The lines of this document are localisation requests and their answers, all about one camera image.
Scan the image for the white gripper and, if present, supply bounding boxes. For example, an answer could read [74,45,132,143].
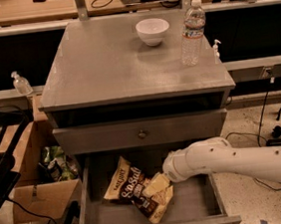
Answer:
[142,149,190,197]

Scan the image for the brown and cream chip bag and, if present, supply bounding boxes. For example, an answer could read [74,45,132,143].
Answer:
[104,157,173,224]

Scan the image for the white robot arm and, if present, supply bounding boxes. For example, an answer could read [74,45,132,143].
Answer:
[162,136,281,183]

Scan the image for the open grey middle drawer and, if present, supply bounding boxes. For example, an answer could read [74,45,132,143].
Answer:
[79,143,241,224]

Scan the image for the closed grey top drawer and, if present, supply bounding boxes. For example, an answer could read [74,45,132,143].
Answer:
[53,109,227,155]

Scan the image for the grey wooden drawer cabinet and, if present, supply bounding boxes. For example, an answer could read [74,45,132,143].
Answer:
[29,3,251,224]

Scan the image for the green snack bags in box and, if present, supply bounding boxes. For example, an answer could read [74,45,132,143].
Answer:
[38,145,79,182]

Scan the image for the open cardboard box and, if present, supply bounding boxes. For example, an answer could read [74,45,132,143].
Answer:
[9,121,81,224]

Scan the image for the small white pump bottle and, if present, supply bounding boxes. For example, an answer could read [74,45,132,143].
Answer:
[212,39,221,64]

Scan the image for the clear plastic water bottle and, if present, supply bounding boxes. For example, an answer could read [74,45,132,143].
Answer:
[181,0,206,66]

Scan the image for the white ceramic bowl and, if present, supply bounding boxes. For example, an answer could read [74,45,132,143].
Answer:
[136,18,169,47]

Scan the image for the clear hand sanitizer bottle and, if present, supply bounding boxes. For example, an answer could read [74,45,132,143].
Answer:
[11,71,33,96]

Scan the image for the wooden back table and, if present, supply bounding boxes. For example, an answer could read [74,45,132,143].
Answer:
[0,0,212,27]

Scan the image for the black floor cable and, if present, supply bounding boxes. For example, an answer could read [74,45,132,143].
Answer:
[216,66,281,197]

